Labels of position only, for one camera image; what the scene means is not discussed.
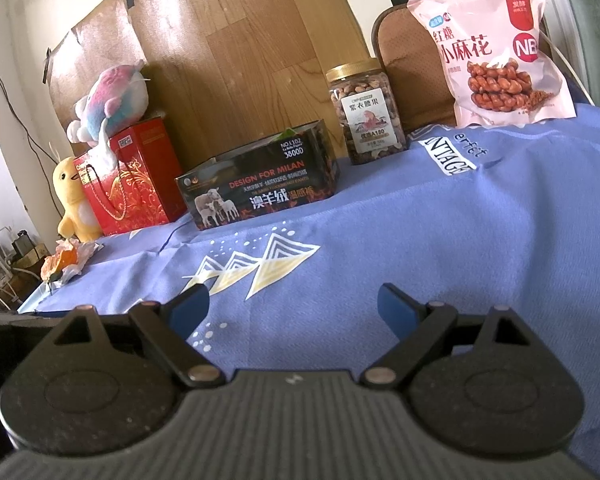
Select pastel plush toy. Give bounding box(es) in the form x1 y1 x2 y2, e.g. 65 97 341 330
66 58 151 167

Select wooden board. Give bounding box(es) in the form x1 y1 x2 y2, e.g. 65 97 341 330
44 0 381 177

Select black cardboard box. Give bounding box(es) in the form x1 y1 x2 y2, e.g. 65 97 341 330
174 119 341 231

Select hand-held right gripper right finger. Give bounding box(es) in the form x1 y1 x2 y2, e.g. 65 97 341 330
362 282 536 387

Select brown chair back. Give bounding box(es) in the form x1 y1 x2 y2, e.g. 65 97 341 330
371 5 557 134

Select clear nut jar gold lid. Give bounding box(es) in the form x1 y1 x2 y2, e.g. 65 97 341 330
325 58 407 166

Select blue printed bed sheet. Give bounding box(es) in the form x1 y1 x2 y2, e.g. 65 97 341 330
17 104 600 461

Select orange crumpled wrapper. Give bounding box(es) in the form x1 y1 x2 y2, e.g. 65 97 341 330
40 238 103 289

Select yellow plush toy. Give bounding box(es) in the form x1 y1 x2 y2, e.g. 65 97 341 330
52 155 103 242

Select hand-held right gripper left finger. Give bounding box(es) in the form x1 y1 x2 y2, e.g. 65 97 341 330
32 283 222 387

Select large pink snack bag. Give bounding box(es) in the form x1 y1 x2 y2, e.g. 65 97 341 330
406 0 577 129

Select red gift bag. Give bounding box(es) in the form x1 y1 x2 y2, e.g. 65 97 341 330
73 115 189 236

